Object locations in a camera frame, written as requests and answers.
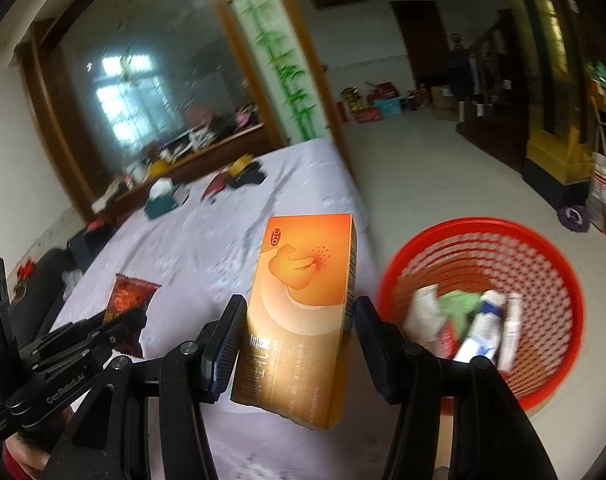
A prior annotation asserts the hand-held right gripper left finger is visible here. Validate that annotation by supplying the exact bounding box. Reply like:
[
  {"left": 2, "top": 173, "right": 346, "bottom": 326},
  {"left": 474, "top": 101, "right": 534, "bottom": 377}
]
[{"left": 43, "top": 294, "right": 249, "bottom": 480}]

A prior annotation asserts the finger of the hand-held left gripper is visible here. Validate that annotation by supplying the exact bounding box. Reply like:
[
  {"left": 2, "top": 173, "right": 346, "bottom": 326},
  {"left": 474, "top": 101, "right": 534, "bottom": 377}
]
[
  {"left": 32, "top": 306, "right": 148, "bottom": 377},
  {"left": 17, "top": 309, "right": 110, "bottom": 362}
]

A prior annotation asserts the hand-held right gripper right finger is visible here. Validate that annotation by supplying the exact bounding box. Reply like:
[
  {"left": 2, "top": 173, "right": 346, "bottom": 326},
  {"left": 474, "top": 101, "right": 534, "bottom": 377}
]
[{"left": 352, "top": 295, "right": 559, "bottom": 480}]

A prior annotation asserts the dark red snack packet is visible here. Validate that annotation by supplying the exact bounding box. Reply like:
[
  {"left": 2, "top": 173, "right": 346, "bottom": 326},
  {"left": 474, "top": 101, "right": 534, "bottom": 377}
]
[{"left": 102, "top": 273, "right": 163, "bottom": 359}]

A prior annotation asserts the orange medicine box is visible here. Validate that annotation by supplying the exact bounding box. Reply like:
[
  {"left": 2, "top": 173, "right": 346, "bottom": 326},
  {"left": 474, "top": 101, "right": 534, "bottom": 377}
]
[{"left": 231, "top": 213, "right": 358, "bottom": 432}]

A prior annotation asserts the green towel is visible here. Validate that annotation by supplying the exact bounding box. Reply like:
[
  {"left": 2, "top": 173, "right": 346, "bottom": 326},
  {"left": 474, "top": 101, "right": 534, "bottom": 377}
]
[{"left": 435, "top": 289, "right": 484, "bottom": 337}]

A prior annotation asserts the white medicine box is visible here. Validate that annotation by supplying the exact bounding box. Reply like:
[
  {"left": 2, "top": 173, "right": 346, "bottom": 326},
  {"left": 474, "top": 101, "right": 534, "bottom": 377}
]
[{"left": 452, "top": 289, "right": 507, "bottom": 367}]

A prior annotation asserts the white carton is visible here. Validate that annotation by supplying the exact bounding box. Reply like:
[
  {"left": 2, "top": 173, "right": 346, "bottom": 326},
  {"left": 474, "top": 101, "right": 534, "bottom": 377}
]
[{"left": 498, "top": 293, "right": 524, "bottom": 372}]

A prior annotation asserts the red plastic mesh basket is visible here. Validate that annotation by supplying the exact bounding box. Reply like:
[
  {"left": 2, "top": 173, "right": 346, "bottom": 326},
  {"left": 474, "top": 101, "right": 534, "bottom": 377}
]
[{"left": 377, "top": 217, "right": 587, "bottom": 414}]

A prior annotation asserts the black sofa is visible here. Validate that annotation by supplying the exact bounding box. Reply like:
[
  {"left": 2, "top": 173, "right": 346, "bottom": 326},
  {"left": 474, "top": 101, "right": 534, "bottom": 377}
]
[{"left": 13, "top": 247, "right": 84, "bottom": 332}]

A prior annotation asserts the dark blue bag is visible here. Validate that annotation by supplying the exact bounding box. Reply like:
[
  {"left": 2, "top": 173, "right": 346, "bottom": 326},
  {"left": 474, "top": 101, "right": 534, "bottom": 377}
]
[{"left": 67, "top": 222, "right": 117, "bottom": 267}]

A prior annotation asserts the purple floral tablecloth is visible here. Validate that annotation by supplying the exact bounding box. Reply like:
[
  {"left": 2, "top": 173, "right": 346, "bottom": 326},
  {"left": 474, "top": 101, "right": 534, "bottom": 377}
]
[{"left": 53, "top": 137, "right": 380, "bottom": 480}]

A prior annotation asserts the dark green tissue box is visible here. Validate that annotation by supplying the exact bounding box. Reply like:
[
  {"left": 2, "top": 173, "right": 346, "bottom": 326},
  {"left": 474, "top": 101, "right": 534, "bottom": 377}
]
[{"left": 145, "top": 178, "right": 190, "bottom": 220}]

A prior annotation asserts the flat dark red packet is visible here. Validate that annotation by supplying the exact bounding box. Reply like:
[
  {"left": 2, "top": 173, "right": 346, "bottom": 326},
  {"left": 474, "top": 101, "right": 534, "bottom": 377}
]
[{"left": 202, "top": 172, "right": 230, "bottom": 199}]

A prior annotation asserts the black pouch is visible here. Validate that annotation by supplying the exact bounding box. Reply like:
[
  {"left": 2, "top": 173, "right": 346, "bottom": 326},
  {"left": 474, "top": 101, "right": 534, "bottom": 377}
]
[{"left": 228, "top": 161, "right": 268, "bottom": 190}]

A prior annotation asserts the wooden sideboard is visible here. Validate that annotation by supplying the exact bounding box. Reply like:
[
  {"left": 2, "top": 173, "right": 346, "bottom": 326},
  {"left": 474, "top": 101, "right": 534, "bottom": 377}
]
[{"left": 90, "top": 122, "right": 280, "bottom": 227}]

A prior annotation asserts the purple floor mat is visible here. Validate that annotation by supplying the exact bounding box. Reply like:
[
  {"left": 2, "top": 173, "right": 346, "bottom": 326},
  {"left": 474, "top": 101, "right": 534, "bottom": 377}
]
[{"left": 556, "top": 204, "right": 590, "bottom": 234}]

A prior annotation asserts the pile of gift boxes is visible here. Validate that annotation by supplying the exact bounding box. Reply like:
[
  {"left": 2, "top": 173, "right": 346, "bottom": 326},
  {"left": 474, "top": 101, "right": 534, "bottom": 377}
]
[{"left": 340, "top": 81, "right": 432, "bottom": 124}]

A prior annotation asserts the cardboard box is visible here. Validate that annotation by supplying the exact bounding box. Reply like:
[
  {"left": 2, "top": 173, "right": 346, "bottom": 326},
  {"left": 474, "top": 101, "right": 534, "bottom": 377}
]
[{"left": 429, "top": 84, "right": 459, "bottom": 122}]

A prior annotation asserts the golden pillar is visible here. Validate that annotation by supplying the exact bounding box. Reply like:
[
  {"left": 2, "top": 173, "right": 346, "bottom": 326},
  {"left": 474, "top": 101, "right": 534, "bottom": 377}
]
[{"left": 502, "top": 0, "right": 592, "bottom": 212}]

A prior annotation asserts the wooden staircase railing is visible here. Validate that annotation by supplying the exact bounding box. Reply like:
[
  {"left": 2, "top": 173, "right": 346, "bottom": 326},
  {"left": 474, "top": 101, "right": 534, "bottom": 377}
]
[{"left": 455, "top": 10, "right": 534, "bottom": 172}]

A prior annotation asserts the wood framed glass partition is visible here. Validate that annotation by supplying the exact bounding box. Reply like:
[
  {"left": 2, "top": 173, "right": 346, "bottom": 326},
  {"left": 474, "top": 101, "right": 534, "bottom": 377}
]
[{"left": 15, "top": 0, "right": 357, "bottom": 227}]

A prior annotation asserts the brown wooden door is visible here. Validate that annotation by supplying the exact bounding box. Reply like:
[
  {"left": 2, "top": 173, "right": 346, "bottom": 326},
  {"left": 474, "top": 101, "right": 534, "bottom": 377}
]
[{"left": 390, "top": 0, "right": 449, "bottom": 82}]

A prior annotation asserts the green bamboo wall decal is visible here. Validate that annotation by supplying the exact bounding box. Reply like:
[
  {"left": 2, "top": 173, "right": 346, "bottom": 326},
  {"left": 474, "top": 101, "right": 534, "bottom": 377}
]
[{"left": 230, "top": 0, "right": 320, "bottom": 142}]

